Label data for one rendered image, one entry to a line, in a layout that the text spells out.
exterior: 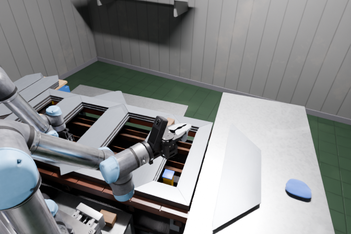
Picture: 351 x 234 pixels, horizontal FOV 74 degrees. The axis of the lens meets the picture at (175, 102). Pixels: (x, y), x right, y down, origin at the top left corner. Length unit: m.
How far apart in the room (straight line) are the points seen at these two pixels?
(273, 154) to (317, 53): 2.25
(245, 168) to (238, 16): 2.50
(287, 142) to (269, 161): 0.22
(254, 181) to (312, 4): 2.51
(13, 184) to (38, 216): 0.17
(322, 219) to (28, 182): 1.14
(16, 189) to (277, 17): 3.21
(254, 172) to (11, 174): 1.05
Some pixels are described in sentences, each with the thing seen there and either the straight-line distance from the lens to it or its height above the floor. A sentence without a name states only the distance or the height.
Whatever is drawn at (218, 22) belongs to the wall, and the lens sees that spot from 3.56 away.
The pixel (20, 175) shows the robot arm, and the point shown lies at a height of 1.64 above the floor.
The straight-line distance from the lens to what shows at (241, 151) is 1.40.
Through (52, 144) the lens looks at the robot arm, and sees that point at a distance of 0.79.
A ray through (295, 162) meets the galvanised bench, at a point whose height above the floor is 1.05.
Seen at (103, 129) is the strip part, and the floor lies 0.87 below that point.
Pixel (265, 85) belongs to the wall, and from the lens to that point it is 3.75.
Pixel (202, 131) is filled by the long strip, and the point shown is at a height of 0.87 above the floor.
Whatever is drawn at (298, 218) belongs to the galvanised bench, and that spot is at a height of 1.05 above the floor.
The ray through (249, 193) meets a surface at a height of 1.07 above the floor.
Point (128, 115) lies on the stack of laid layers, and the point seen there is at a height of 0.84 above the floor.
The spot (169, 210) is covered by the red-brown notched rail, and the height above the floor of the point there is 0.83.
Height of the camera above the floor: 2.04
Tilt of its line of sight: 35 degrees down
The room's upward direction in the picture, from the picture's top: 1 degrees clockwise
